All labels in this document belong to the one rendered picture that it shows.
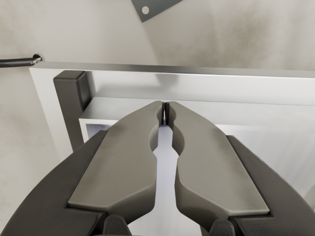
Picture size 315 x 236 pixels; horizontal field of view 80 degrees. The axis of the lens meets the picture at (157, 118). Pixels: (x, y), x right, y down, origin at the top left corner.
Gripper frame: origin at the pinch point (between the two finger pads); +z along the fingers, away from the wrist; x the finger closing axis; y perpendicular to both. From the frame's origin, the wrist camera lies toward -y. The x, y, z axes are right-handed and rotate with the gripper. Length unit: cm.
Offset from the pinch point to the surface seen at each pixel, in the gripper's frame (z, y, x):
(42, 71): 3.6, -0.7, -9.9
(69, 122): 1.6, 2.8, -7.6
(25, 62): 83, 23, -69
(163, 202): 3.4, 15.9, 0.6
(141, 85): 3.6, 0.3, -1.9
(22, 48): 92, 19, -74
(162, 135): 3.4, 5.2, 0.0
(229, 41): 92, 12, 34
